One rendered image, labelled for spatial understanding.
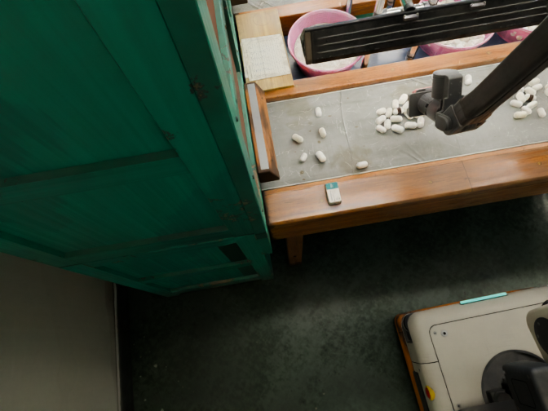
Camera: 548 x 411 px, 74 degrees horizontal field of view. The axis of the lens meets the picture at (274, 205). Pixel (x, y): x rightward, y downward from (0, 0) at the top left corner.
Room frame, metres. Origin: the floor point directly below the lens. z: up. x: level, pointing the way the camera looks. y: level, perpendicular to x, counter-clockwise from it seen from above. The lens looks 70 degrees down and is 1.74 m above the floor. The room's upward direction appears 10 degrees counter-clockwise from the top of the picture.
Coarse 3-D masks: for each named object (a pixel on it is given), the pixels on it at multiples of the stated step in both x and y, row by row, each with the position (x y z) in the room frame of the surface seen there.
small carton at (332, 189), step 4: (328, 184) 0.37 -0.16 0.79; (332, 184) 0.37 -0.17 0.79; (336, 184) 0.37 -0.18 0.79; (328, 188) 0.36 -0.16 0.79; (332, 188) 0.36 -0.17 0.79; (336, 188) 0.36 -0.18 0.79; (328, 192) 0.35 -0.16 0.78; (332, 192) 0.35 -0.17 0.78; (336, 192) 0.34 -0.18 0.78; (328, 196) 0.34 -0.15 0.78; (332, 196) 0.34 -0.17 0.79; (336, 196) 0.33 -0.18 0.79; (340, 196) 0.33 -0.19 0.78; (328, 200) 0.33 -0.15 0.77; (332, 200) 0.32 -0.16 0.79; (336, 200) 0.32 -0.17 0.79; (340, 200) 0.32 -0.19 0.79; (332, 204) 0.32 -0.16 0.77
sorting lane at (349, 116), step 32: (320, 96) 0.70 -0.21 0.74; (352, 96) 0.68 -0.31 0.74; (384, 96) 0.65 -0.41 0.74; (512, 96) 0.57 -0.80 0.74; (544, 96) 0.55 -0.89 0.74; (288, 128) 0.60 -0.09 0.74; (352, 128) 0.56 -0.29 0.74; (416, 128) 0.52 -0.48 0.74; (480, 128) 0.48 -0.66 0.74; (512, 128) 0.46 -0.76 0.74; (544, 128) 0.44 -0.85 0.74; (288, 160) 0.49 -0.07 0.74; (352, 160) 0.45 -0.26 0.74; (384, 160) 0.44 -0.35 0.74; (416, 160) 0.42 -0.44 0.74
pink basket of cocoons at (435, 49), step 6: (426, 0) 1.00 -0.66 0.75; (444, 0) 1.01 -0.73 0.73; (456, 0) 1.00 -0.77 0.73; (486, 36) 0.82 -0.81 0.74; (438, 42) 0.80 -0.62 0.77; (480, 42) 0.77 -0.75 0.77; (426, 48) 0.84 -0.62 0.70; (432, 48) 0.82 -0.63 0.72; (438, 48) 0.80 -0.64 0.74; (444, 48) 0.79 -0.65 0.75; (450, 48) 0.77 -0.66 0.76; (456, 48) 0.77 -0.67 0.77; (462, 48) 0.76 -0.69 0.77; (468, 48) 0.76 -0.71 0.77; (474, 48) 0.78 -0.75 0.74; (432, 54) 0.82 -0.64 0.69; (438, 54) 0.80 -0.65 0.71
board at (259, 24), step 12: (252, 12) 1.06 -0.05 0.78; (264, 12) 1.05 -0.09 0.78; (276, 12) 1.04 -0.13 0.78; (240, 24) 1.02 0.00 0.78; (252, 24) 1.01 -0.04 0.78; (264, 24) 1.00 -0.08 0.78; (276, 24) 0.99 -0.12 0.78; (240, 36) 0.97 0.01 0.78; (252, 36) 0.96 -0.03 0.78; (288, 60) 0.83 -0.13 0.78; (264, 84) 0.76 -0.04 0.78; (276, 84) 0.75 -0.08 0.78; (288, 84) 0.74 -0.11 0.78
